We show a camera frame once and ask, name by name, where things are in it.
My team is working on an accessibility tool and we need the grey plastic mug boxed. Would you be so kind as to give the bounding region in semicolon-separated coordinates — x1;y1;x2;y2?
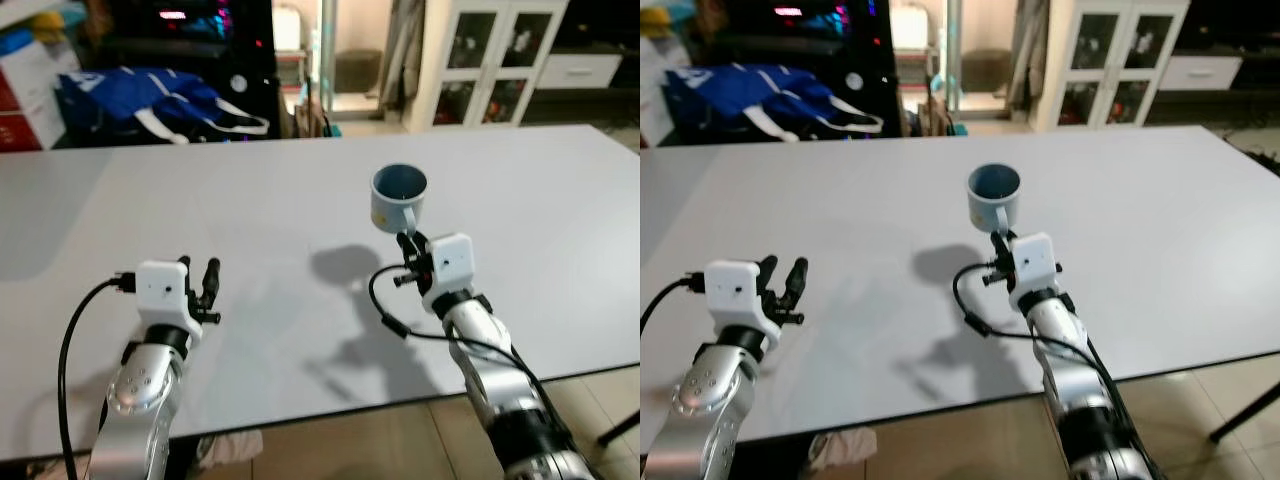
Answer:
371;164;429;237
966;164;1023;237

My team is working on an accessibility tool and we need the dark round bin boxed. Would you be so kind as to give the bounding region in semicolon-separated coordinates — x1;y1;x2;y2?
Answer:
962;48;1011;96
335;48;384;96

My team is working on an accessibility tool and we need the black shelf unit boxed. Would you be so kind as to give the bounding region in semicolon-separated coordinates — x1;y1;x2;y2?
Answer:
90;0;283;141
700;0;896;136

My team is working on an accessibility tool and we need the black table leg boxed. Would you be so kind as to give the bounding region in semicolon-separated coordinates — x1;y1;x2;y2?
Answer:
598;410;641;447
1208;405;1280;444

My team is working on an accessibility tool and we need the white glass-door cabinet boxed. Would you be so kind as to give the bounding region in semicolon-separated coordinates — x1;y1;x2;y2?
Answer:
405;0;571;133
1030;0;1191;133

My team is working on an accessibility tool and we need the white drawer unit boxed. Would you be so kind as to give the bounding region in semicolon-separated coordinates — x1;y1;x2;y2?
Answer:
1160;55;1244;93
535;53;623;91

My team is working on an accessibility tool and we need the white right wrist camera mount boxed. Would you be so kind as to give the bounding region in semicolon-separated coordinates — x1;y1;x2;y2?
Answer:
1008;233;1061;313
421;233;476;313

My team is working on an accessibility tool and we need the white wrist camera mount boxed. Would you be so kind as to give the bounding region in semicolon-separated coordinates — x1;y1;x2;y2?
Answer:
421;233;476;313
705;260;769;336
135;260;201;339
1008;233;1061;313

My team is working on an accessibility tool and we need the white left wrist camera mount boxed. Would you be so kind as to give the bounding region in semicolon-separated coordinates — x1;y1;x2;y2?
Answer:
135;260;201;339
705;260;769;336

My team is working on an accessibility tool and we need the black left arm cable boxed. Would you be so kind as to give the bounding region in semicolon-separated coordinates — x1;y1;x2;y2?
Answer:
640;275;707;331
58;272;138;480

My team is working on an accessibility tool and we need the blue bag with white straps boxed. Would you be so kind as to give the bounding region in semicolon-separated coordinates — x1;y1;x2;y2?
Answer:
665;64;886;143
55;66;271;147

